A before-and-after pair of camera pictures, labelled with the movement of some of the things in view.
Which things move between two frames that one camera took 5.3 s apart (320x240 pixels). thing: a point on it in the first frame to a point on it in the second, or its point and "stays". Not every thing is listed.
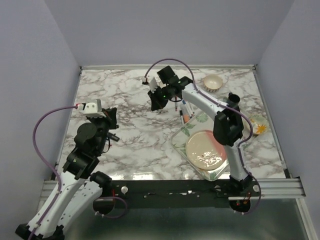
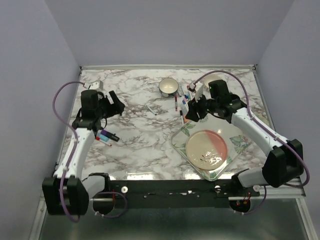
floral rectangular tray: (201, 121) stays
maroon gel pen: (176, 103) stays
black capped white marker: (182, 118) stays
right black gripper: (156, 104) to (193, 107)
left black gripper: (111, 113) to (117, 107)
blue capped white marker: (185, 103) stays
